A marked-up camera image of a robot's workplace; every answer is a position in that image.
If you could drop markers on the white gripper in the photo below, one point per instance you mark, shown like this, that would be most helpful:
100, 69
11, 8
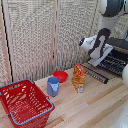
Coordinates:
101, 55

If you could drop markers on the blue plastic cup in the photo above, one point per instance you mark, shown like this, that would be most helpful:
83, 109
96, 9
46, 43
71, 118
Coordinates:
52, 87

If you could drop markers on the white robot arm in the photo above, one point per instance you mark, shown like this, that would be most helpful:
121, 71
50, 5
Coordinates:
111, 6

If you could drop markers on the black oven door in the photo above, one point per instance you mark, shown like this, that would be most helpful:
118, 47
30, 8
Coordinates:
96, 75

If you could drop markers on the black toaster oven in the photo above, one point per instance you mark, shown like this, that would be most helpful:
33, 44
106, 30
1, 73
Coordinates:
120, 45

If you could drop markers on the macaroni and cheese box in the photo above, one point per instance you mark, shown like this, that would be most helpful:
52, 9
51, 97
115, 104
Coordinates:
79, 78

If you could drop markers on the red bowl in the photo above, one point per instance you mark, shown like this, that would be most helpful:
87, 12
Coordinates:
60, 76

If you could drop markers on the wicker folding screen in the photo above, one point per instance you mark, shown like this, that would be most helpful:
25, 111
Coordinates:
31, 36

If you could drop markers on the red shopping basket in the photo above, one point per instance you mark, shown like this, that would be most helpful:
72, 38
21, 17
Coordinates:
23, 106

